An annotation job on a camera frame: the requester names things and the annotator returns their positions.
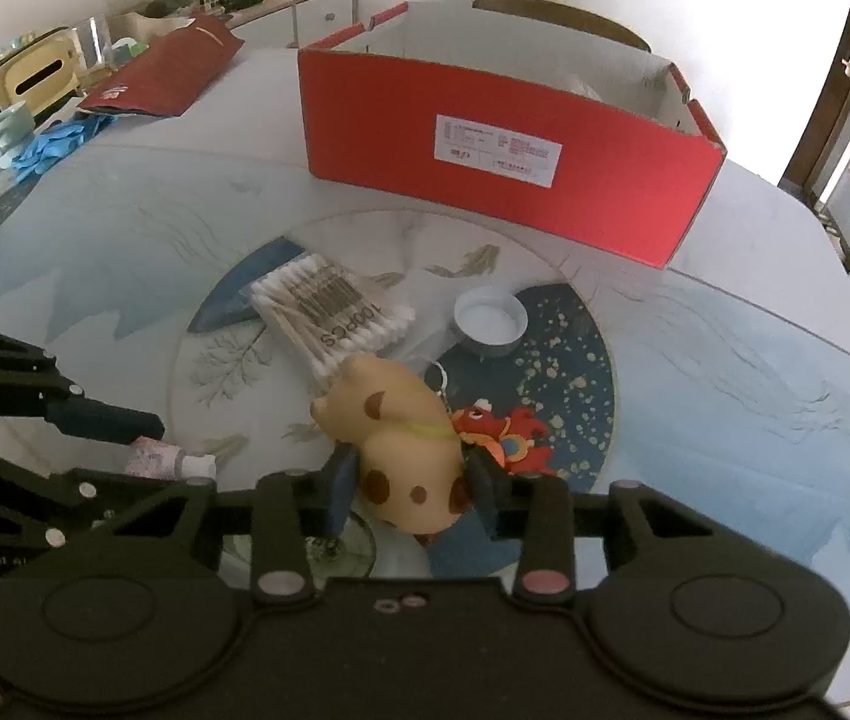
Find white sideboard cabinet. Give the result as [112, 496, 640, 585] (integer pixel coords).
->
[226, 0, 358, 49]

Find cotton swab pack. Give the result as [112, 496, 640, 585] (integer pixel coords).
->
[246, 250, 416, 390]

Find tan spotted plush toy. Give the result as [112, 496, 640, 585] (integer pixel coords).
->
[311, 355, 470, 546]

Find red dragon keychain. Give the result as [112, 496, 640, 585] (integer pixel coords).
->
[407, 361, 557, 476]

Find wooden chair behind table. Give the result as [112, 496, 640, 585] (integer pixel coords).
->
[472, 0, 651, 52]

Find blue gloves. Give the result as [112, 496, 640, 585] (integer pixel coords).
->
[11, 114, 114, 184]

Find small pink white tube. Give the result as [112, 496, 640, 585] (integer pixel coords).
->
[125, 437, 217, 481]

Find mint green cup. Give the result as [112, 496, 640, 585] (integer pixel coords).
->
[0, 101, 36, 169]

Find yellow tissue box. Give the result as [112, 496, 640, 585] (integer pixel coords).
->
[0, 28, 82, 124]

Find grey tape dispenser case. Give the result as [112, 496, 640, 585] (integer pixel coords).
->
[218, 510, 381, 581]

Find brown wooden door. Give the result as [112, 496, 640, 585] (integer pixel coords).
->
[779, 4, 850, 208]

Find red cardboard box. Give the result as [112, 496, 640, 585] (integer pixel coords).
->
[298, 2, 726, 266]

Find dark red paper bag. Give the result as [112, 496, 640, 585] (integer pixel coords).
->
[80, 15, 244, 119]

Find small round white tin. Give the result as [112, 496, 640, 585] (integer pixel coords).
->
[452, 286, 529, 358]

